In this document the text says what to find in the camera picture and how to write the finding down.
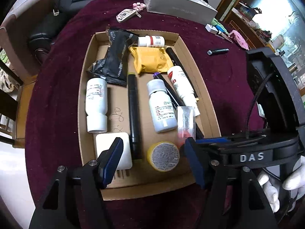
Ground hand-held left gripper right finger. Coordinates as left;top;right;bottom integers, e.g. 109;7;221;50
184;137;278;229

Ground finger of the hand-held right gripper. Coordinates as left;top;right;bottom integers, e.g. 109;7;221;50
195;134;265;149

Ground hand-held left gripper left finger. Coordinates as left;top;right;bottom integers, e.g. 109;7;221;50
29;137;124;229

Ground white power adapter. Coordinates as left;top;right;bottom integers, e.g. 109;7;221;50
95;132;132;178

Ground yellow tape roll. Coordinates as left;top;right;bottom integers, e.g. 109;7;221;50
146;141;180;172

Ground clear plastic vial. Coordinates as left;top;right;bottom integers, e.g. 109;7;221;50
177;106;196;146

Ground black marker pale yellow caps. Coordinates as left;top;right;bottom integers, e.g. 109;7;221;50
127;73;143;161

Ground white bottle green print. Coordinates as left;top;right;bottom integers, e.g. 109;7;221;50
146;79;178;133

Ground cardboard tray box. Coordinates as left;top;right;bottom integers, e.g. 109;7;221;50
78;30;221;201

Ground white wide-cap bottle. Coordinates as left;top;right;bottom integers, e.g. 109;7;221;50
86;77;108;133

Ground white spray bottle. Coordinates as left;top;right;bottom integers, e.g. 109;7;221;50
167;66;202;117

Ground black marker purple caps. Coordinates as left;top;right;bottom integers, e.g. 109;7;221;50
152;73;205;139

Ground black marker grey caps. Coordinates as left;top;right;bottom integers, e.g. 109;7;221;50
207;48;230;57

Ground black marker gold caps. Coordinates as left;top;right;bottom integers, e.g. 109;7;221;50
165;47;200;101

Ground yellow foil packet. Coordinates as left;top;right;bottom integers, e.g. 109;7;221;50
129;46;174;75

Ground black foil packet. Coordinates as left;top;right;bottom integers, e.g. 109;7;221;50
87;27;140;87

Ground white plastic bottle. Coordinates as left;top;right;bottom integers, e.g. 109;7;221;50
138;35;165;48

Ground person's right hand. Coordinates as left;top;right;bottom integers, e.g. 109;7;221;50
257;156;305;213

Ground pink floral cloth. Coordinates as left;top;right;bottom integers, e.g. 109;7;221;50
229;31;249;50

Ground small white charger box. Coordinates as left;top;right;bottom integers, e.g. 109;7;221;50
205;24;219;34

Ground green cloth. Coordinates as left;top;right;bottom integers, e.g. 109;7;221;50
211;18;226;29

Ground dark wooden chair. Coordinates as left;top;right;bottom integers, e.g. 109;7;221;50
0;49;24;146

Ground wooden cabinet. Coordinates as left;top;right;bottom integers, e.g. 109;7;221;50
220;0;305;81

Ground long silver box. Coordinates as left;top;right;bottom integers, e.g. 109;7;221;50
145;0;218;25

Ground key fob with pink charm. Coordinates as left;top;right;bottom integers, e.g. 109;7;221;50
116;2;146;24

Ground brown upholstered chair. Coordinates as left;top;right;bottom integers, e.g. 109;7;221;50
0;0;59;84

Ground black braided cable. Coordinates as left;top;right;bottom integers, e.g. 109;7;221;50
245;73;272;139

